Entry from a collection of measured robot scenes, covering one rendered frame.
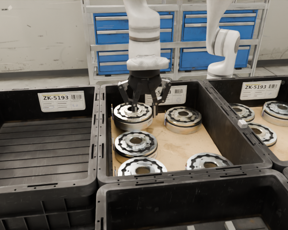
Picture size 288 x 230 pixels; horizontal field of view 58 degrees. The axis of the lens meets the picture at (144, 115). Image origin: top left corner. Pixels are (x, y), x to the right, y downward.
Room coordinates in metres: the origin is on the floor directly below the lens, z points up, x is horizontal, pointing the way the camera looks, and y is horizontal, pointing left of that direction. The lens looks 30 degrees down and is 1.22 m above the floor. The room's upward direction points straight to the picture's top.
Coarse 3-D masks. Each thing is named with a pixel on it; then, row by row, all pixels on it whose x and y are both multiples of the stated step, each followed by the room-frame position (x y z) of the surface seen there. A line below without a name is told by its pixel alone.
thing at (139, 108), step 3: (129, 105) 0.61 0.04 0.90; (138, 105) 0.61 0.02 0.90; (126, 108) 0.60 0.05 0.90; (129, 108) 0.61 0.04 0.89; (138, 108) 0.60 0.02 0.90; (141, 108) 0.60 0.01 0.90; (126, 111) 0.58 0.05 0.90; (129, 111) 0.58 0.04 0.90; (135, 111) 0.58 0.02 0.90; (138, 111) 0.58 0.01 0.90; (141, 111) 0.59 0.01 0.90; (129, 114) 0.57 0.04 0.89; (132, 114) 0.57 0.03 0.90; (135, 114) 0.57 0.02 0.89
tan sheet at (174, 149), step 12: (156, 120) 0.65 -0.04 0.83; (120, 132) 0.59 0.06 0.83; (156, 132) 0.59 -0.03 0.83; (168, 132) 0.59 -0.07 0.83; (204, 132) 0.59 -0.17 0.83; (168, 144) 0.53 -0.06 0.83; (180, 144) 0.53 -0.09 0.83; (192, 144) 0.53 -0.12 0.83; (204, 144) 0.53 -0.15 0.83; (168, 156) 0.49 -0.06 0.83; (180, 156) 0.49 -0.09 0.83; (168, 168) 0.44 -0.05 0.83; (180, 168) 0.44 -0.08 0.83
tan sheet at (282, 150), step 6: (252, 108) 0.73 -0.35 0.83; (258, 108) 0.73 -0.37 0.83; (258, 114) 0.69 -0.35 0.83; (258, 120) 0.65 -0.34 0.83; (264, 120) 0.65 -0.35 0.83; (270, 126) 0.62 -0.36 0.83; (276, 126) 0.62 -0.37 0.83; (282, 126) 0.62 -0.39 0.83; (276, 132) 0.59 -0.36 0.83; (282, 132) 0.59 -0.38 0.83; (282, 138) 0.56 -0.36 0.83; (276, 144) 0.53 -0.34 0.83; (282, 144) 0.53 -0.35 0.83; (276, 150) 0.51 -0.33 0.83; (282, 150) 0.51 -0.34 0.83; (276, 156) 0.49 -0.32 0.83; (282, 156) 0.49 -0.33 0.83
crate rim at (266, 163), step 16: (176, 80) 0.72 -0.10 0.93; (192, 80) 0.72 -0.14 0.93; (208, 96) 0.62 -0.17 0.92; (224, 112) 0.52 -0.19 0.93; (240, 128) 0.45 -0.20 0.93; (256, 144) 0.40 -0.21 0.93; (128, 176) 0.31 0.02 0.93; (144, 176) 0.31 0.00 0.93; (160, 176) 0.31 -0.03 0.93; (176, 176) 0.31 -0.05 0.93
